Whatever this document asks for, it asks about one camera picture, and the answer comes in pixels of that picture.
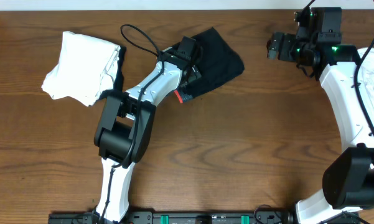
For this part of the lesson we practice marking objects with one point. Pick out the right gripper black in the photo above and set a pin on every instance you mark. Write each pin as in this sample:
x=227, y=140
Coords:
x=287, y=40

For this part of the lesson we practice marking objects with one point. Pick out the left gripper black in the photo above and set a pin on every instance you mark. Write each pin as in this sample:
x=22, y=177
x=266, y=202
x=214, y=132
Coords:
x=193, y=73

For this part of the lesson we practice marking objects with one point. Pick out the black pants red waistband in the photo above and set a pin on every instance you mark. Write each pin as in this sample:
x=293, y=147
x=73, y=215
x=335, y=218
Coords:
x=217, y=62

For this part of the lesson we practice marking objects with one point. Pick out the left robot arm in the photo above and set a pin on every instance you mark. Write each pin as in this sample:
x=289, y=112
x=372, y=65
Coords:
x=124, y=130

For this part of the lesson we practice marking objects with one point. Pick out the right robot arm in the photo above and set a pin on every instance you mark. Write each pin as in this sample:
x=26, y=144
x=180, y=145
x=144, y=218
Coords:
x=344, y=73

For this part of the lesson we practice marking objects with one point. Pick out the black folded garment under white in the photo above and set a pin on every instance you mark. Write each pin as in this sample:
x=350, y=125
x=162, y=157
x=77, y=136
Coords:
x=119, y=80

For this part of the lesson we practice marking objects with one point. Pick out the white folded cloth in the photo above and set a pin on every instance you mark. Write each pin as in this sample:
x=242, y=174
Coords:
x=87, y=67

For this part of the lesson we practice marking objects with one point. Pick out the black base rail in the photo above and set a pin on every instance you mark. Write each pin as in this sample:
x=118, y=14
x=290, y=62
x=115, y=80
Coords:
x=263, y=215

